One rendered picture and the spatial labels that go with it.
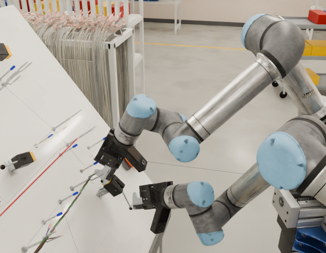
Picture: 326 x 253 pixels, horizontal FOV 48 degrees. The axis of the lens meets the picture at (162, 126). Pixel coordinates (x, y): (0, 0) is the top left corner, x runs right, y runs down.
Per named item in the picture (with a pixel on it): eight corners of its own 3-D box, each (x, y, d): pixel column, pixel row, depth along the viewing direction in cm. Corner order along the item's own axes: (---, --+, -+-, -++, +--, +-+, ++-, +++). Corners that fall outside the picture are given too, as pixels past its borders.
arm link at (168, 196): (191, 207, 115) (172, 210, 109) (181, 207, 118) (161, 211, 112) (187, 182, 116) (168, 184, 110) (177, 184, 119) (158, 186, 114)
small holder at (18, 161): (-13, 166, 99) (1, 156, 96) (13, 158, 107) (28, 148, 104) (-6, 181, 99) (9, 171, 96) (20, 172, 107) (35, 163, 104)
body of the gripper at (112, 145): (100, 147, 123) (113, 122, 116) (123, 159, 124) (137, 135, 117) (92, 162, 116) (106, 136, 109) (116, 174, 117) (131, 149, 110)
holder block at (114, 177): (113, 197, 126) (122, 193, 124) (102, 186, 124) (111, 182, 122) (117, 188, 130) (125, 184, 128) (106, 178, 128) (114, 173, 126)
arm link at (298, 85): (330, 152, 128) (253, 42, 100) (304, 133, 141) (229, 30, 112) (357, 129, 127) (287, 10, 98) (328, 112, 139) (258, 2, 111)
